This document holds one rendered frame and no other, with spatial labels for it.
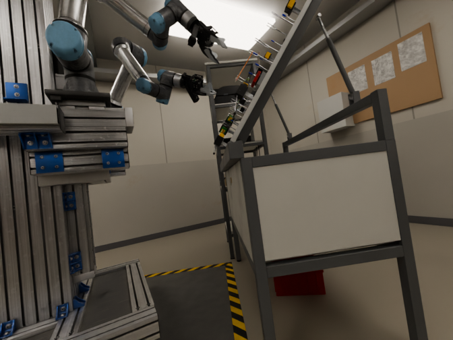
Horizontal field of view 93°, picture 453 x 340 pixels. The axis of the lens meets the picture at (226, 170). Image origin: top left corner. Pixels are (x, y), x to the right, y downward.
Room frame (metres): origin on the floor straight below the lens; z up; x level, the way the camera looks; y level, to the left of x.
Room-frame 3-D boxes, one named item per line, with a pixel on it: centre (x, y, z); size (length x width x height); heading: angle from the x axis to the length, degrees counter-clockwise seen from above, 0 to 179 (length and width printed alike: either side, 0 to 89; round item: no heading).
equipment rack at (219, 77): (2.31, -0.16, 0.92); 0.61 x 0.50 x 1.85; 3
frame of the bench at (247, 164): (1.39, -0.32, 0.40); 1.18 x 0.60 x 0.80; 3
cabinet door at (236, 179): (1.10, -0.04, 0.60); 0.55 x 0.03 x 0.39; 3
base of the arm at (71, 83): (0.95, 0.60, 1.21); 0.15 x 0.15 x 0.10
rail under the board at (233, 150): (1.37, -0.01, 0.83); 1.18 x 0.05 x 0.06; 3
